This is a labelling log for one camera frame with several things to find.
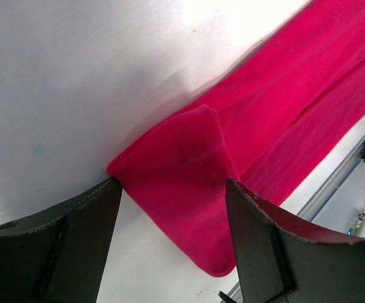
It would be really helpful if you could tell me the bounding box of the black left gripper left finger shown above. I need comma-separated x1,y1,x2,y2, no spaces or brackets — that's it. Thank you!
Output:
0,178,123,302

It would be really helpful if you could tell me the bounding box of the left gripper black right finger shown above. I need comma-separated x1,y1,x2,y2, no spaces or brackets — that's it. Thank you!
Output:
224,177,365,303

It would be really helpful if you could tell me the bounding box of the red t-shirt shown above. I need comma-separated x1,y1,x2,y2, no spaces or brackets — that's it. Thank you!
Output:
107,1,365,277

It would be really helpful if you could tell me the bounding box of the aluminium mounting rail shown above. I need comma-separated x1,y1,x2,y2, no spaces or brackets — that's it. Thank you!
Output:
223,112,365,303

